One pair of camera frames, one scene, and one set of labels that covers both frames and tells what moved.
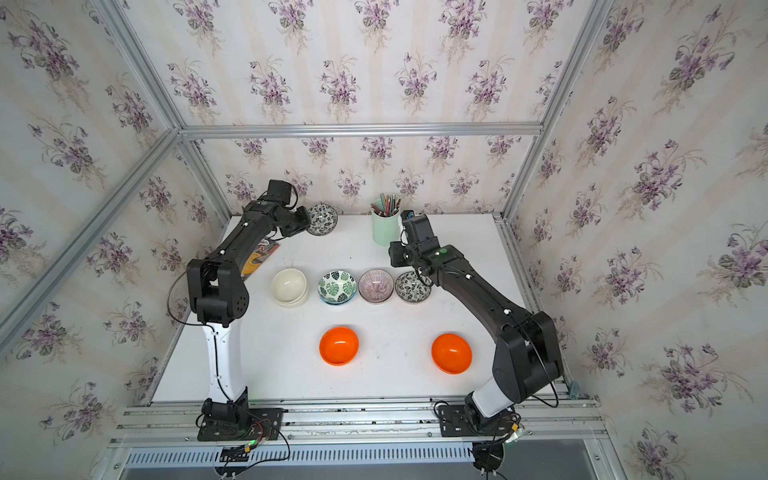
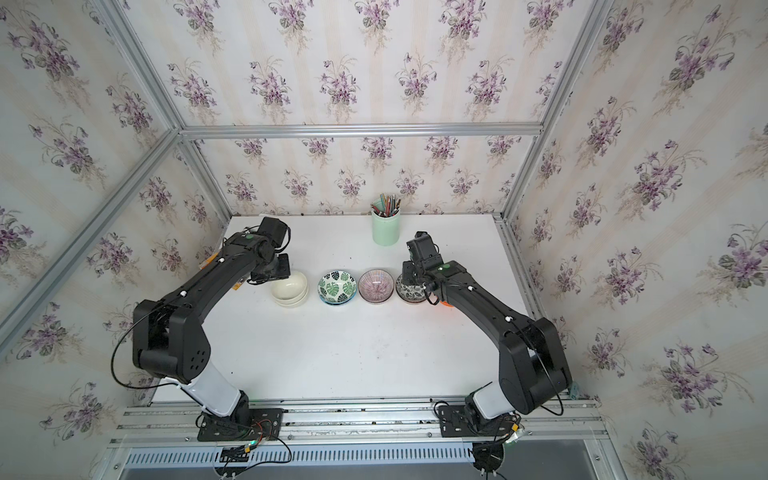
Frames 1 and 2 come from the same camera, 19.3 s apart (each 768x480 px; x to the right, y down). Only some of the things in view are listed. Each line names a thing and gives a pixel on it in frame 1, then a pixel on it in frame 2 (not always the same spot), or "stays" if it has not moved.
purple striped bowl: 375,285 stays
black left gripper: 306,215 → 264,278
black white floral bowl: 410,288 stays
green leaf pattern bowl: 337,287 stays
